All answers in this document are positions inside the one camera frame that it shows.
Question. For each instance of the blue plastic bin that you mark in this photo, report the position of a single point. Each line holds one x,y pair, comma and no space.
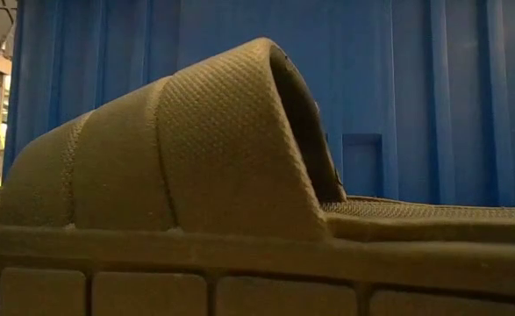
415,88

